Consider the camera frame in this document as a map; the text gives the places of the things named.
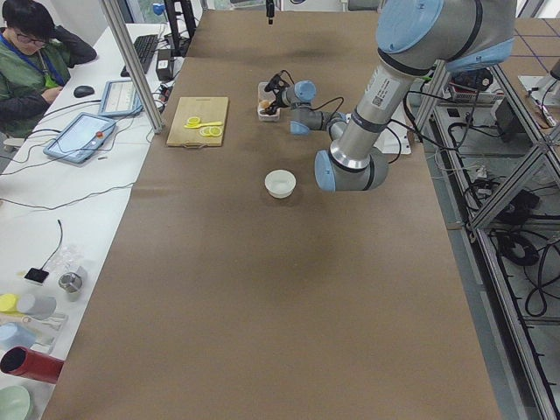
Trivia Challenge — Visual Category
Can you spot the clear plastic egg box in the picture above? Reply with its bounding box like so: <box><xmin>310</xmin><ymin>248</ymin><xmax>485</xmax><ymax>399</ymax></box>
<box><xmin>257</xmin><ymin>81</ymin><xmax>281</xmax><ymax>123</ymax></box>

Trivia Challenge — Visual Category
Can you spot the wooden cutting board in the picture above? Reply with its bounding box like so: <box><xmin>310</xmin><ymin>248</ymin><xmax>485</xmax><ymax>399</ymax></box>
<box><xmin>166</xmin><ymin>96</ymin><xmax>229</xmax><ymax>148</ymax></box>

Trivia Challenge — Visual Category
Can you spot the yellow plastic knife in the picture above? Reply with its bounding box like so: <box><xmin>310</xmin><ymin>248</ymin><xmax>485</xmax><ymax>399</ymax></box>
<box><xmin>184</xmin><ymin>122</ymin><xmax>223</xmax><ymax>129</ymax></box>

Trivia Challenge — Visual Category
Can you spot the lemon slice stack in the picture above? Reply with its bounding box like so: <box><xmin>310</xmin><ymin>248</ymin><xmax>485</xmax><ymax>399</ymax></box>
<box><xmin>199</xmin><ymin>126</ymin><xmax>223</xmax><ymax>137</ymax></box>

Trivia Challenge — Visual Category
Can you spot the black keyboard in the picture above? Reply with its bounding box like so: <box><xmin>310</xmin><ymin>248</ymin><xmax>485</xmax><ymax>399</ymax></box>
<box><xmin>133</xmin><ymin>34</ymin><xmax>158</xmax><ymax>74</ymax></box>

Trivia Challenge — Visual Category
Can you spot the white bowl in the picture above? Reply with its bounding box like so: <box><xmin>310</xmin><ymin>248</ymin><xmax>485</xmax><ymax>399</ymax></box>
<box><xmin>264</xmin><ymin>170</ymin><xmax>297</xmax><ymax>199</ymax></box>

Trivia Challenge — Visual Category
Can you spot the far teach pendant tablet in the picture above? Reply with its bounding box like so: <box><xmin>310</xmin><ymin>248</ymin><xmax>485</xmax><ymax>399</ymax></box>
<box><xmin>98</xmin><ymin>79</ymin><xmax>143</xmax><ymax>117</ymax></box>

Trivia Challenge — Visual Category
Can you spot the teach pendant tablet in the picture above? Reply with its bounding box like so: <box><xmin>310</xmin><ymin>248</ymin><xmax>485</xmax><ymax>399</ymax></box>
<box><xmin>43</xmin><ymin>113</ymin><xmax>116</xmax><ymax>165</ymax></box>
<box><xmin>98</xmin><ymin>79</ymin><xmax>143</xmax><ymax>117</ymax></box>

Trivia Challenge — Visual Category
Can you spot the black computer mouse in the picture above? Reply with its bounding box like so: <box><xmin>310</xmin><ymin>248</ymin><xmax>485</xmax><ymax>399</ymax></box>
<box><xmin>73</xmin><ymin>85</ymin><xmax>95</xmax><ymax>99</ymax></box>

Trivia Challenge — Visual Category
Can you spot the near teach pendant tablet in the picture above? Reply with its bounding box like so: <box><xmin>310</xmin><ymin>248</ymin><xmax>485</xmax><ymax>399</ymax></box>
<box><xmin>43</xmin><ymin>113</ymin><xmax>116</xmax><ymax>165</ymax></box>

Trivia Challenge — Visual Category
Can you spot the seated person green jacket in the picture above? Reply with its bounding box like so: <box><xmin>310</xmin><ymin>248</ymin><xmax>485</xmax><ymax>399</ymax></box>
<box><xmin>1</xmin><ymin>1</ymin><xmax>97</xmax><ymax>138</ymax></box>

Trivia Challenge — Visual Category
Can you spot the steel cup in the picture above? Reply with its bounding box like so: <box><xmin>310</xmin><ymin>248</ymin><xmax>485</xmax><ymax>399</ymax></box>
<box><xmin>58</xmin><ymin>266</ymin><xmax>88</xmax><ymax>302</ymax></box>

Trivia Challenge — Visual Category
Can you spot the small black square pad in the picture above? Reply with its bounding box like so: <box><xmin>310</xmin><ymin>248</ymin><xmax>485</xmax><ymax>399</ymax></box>
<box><xmin>24</xmin><ymin>268</ymin><xmax>49</xmax><ymax>284</ymax></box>

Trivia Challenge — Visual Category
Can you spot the grey cup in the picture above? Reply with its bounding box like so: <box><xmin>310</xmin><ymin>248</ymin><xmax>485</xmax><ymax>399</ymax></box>
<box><xmin>17</xmin><ymin>294</ymin><xmax>57</xmax><ymax>319</ymax></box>

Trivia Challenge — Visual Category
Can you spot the yellow cup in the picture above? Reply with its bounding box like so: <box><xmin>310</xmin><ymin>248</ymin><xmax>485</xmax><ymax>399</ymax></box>
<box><xmin>0</xmin><ymin>293</ymin><xmax>19</xmax><ymax>313</ymax></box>

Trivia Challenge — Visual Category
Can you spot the light blue cup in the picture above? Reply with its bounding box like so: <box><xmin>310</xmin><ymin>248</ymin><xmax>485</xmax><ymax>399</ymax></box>
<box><xmin>0</xmin><ymin>323</ymin><xmax>36</xmax><ymax>350</ymax></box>

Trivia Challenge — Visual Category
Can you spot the red thermos bottle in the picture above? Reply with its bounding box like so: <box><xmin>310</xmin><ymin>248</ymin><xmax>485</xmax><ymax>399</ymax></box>
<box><xmin>1</xmin><ymin>346</ymin><xmax>65</xmax><ymax>384</ymax></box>

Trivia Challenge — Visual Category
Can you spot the green bowl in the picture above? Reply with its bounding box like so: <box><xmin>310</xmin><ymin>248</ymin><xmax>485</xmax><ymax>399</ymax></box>
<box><xmin>1</xmin><ymin>385</ymin><xmax>32</xmax><ymax>420</ymax></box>

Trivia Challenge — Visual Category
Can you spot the aluminium frame post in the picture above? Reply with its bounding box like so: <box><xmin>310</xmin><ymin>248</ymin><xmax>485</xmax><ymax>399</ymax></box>
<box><xmin>99</xmin><ymin>0</ymin><xmax>164</xmax><ymax>134</ymax></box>

